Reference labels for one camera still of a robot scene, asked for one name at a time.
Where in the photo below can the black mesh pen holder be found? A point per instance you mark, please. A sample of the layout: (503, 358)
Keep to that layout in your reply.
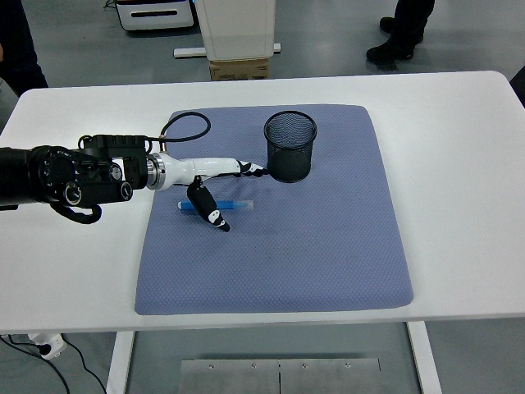
(289, 164)

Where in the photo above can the white cabinet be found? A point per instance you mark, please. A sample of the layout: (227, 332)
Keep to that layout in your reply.
(238, 28)

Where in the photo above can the person with black shoes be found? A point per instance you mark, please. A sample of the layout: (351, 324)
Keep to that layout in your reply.
(404, 41)

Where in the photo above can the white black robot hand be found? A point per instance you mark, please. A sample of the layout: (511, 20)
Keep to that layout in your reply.
(205, 166)

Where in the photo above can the black furniture corner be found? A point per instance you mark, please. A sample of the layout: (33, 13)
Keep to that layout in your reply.
(520, 82)

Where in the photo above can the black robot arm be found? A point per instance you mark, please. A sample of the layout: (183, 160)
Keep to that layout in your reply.
(61, 176)

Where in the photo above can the white table leg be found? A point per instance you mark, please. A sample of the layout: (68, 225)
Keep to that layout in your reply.
(424, 361)
(119, 365)

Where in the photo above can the white cabinet base bar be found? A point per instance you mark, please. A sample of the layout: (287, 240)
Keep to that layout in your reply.
(188, 52)

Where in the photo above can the person in dark trousers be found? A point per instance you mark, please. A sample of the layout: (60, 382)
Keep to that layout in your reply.
(20, 49)

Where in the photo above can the blue marker with clear cap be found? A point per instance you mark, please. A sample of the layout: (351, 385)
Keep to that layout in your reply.
(236, 204)

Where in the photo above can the white appliance with black slot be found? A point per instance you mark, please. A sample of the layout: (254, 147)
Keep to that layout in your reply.
(156, 22)

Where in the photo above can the cardboard box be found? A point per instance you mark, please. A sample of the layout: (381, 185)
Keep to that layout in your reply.
(240, 70)

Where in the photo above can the white power strip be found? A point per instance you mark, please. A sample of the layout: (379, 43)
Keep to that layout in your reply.
(51, 346)

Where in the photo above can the blue-grey textured mat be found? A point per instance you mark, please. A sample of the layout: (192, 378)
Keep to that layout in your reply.
(266, 254)

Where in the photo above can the grey metal plate with screws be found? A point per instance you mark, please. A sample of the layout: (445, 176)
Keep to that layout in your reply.
(246, 377)

